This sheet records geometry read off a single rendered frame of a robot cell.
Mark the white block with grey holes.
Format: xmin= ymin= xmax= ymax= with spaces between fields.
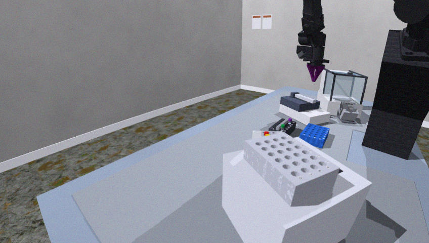
xmin=252 ymin=131 xmax=282 ymax=139

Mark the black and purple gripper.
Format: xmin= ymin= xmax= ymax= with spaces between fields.
xmin=303 ymin=46 xmax=329 ymax=82

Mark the blue tube rack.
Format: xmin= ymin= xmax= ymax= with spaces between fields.
xmin=299 ymin=123 xmax=330 ymax=148

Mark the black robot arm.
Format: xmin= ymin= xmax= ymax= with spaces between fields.
xmin=296 ymin=0 xmax=429 ymax=62

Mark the white block with round holes on base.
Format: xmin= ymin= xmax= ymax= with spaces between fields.
xmin=222 ymin=132 xmax=372 ymax=243

